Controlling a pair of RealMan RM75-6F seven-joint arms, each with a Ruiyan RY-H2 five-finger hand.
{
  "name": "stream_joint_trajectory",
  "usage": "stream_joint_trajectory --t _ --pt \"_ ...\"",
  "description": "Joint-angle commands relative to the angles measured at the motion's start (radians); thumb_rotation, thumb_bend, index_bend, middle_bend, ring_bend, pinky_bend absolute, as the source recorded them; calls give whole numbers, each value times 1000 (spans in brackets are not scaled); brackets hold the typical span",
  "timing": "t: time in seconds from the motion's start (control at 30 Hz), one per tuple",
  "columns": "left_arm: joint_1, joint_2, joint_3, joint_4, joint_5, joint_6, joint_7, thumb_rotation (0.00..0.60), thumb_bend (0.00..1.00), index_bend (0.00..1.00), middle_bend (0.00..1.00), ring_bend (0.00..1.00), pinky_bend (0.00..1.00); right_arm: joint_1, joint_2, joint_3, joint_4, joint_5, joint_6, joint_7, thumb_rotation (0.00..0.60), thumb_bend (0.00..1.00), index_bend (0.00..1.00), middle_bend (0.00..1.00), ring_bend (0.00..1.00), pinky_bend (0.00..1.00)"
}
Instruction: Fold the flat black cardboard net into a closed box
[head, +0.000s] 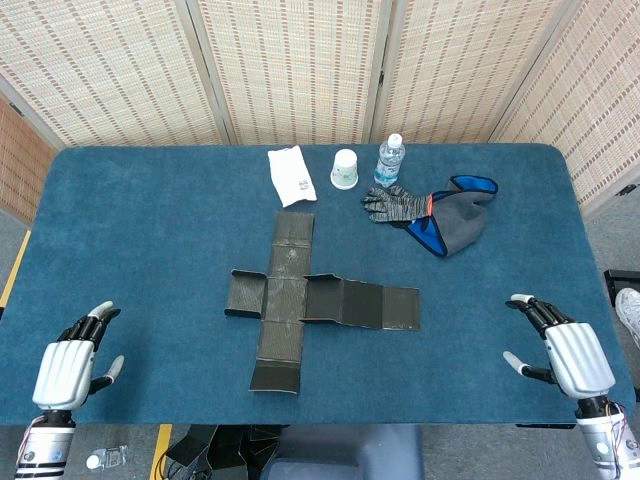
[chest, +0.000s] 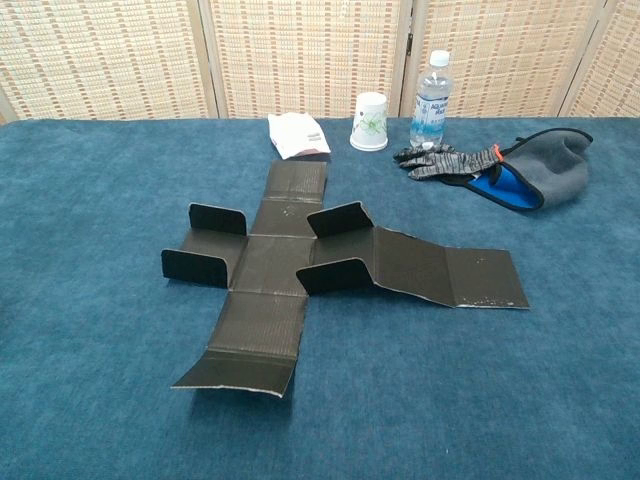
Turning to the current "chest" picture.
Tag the black paper box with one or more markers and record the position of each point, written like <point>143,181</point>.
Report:
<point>270,260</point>

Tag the white plastic packet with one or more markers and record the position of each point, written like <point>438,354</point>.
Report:
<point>295,135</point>

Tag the white paper cup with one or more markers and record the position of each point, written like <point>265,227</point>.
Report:
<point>369,122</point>

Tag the grey striped knit glove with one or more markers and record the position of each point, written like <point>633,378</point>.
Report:
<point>445,162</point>

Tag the clear water bottle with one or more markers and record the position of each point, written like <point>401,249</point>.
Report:
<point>430,110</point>

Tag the woven bamboo folding screen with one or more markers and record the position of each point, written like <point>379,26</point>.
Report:
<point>300,50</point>

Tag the grey blue-lined beanie hat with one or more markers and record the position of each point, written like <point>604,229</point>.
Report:
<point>550,165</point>

